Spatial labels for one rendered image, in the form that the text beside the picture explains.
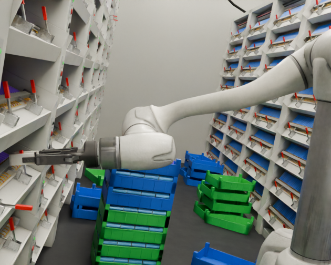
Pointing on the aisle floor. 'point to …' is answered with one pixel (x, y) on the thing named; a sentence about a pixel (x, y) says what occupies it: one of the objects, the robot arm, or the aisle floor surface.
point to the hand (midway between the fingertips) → (23, 158)
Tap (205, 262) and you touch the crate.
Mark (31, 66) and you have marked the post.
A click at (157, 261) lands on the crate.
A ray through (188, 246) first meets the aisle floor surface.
